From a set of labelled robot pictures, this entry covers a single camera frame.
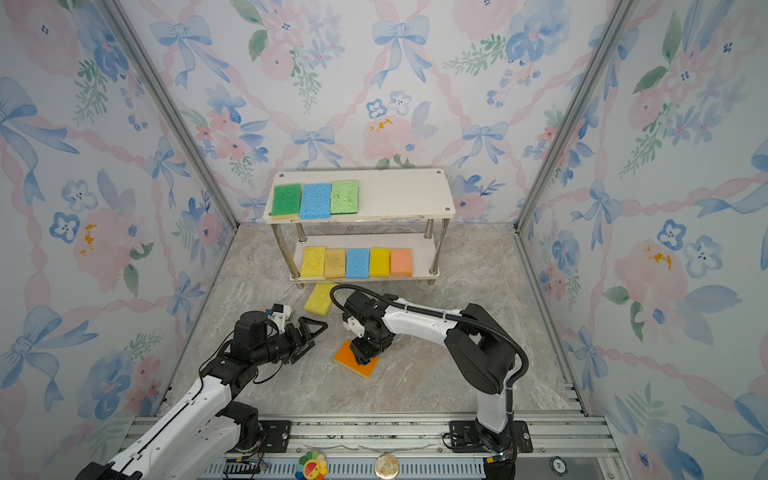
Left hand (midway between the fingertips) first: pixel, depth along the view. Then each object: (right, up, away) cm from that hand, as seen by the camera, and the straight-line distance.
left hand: (321, 332), depth 79 cm
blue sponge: (+7, +17, +19) cm, 27 cm away
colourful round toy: (0, -29, -10) cm, 30 cm away
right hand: (+10, -8, +7) cm, 15 cm away
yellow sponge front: (+15, +18, +20) cm, 30 cm away
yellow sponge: (-5, +6, +19) cm, 20 cm away
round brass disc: (+17, -29, -9) cm, 35 cm away
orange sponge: (+6, -9, +7) cm, 12 cm away
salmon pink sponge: (+22, +18, +19) cm, 34 cm away
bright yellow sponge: (-7, +18, +21) cm, 28 cm away
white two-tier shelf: (+1, +32, +42) cm, 53 cm away
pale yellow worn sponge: (0, +18, +20) cm, 27 cm away
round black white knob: (+58, -29, -9) cm, 65 cm away
